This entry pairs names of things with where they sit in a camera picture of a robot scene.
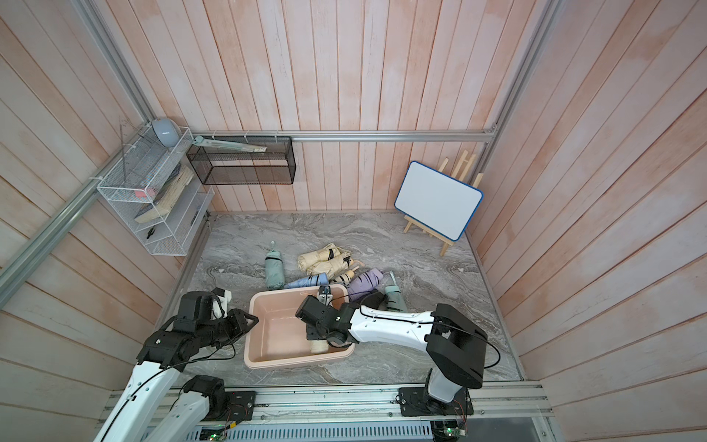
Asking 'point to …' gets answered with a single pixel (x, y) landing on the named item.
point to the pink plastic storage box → (280, 336)
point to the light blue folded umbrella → (314, 280)
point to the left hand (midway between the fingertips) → (256, 325)
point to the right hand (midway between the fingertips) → (313, 328)
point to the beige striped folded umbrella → (344, 278)
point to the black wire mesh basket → (216, 166)
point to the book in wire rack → (167, 195)
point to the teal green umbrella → (394, 296)
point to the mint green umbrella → (274, 270)
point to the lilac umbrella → (363, 282)
